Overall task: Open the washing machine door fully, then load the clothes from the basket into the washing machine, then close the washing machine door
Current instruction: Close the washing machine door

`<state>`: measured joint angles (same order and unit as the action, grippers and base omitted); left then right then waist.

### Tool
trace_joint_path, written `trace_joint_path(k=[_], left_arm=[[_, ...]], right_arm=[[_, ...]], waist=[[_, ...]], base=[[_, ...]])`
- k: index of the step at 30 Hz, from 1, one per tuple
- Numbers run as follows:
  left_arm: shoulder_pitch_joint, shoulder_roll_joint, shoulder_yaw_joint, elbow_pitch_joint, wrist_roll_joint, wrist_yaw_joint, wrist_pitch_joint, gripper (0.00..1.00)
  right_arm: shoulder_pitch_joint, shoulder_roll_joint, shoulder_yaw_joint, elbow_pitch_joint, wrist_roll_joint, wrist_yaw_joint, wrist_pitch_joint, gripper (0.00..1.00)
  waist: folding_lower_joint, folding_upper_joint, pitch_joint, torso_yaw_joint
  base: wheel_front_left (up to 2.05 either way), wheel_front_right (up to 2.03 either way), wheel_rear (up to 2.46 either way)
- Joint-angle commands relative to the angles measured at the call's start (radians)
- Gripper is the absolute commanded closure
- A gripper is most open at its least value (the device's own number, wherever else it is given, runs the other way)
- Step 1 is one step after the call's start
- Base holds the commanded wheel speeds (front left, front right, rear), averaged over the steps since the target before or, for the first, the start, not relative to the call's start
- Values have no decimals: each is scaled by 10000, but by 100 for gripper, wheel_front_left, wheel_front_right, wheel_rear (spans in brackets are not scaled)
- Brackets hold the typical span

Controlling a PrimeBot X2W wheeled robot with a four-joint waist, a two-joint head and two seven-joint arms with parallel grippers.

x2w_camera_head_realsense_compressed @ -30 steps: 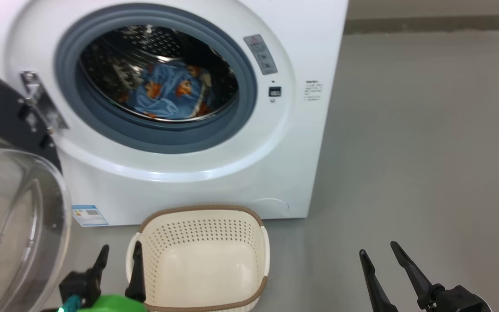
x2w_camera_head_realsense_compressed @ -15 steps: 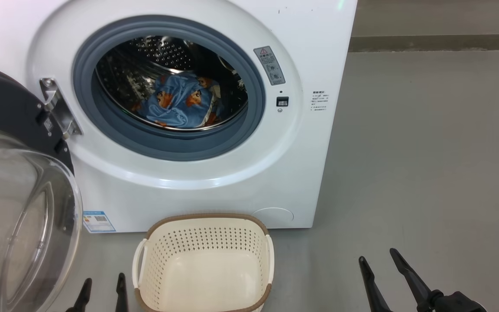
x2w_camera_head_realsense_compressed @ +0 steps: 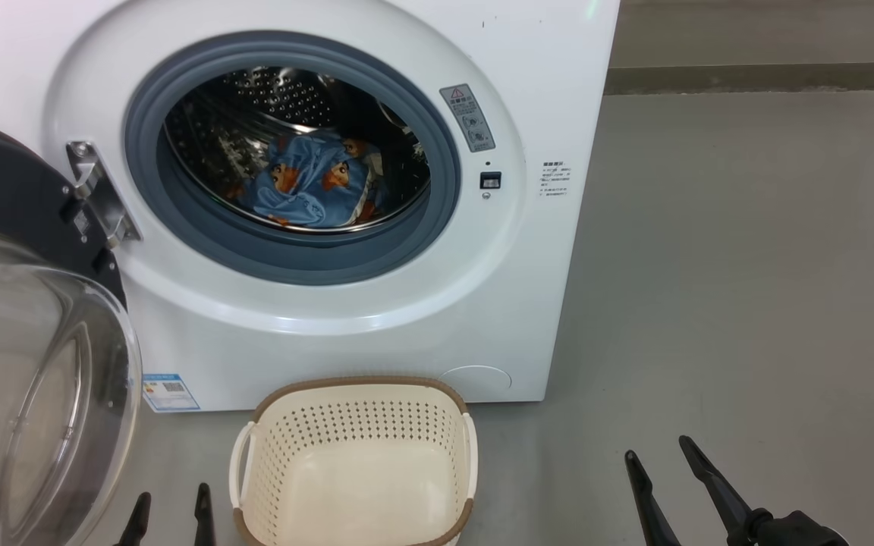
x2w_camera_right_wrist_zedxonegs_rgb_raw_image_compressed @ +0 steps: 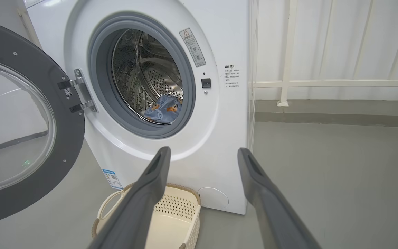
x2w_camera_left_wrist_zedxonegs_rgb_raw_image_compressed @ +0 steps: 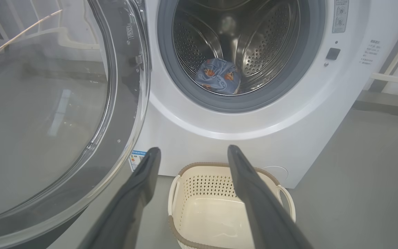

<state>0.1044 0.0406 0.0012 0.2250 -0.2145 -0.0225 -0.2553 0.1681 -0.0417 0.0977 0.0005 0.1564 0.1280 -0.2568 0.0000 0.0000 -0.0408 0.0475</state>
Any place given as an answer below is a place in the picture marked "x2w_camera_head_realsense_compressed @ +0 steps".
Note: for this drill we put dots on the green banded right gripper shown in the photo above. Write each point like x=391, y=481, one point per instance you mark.
x=797, y=531

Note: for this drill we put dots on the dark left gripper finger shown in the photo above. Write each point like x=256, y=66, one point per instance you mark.
x=204, y=519
x=136, y=523

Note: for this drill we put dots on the round black glass washer door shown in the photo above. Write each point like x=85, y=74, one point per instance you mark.
x=20, y=197

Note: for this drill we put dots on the blue cartoon print garment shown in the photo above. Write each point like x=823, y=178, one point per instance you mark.
x=315, y=182

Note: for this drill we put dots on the cream perforated plastic laundry basket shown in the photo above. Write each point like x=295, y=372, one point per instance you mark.
x=353, y=478

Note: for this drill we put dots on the grey rubber door gasket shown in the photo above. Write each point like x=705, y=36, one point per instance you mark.
x=293, y=258

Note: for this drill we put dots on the white front-load washing machine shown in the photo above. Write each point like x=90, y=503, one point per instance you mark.
x=407, y=318

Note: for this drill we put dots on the metal door hinge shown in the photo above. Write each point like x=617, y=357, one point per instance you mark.
x=103, y=197

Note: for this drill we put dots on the black door latch socket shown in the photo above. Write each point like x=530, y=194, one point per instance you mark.
x=490, y=180

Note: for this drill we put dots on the blue energy label sticker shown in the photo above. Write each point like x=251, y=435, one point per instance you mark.
x=171, y=392

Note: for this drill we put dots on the small black text sticker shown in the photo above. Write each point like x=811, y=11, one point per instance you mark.
x=554, y=180

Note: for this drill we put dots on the perforated steel washer drum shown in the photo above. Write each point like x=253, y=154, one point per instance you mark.
x=285, y=95

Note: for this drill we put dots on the grey warning sticker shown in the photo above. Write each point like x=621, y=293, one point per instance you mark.
x=467, y=117

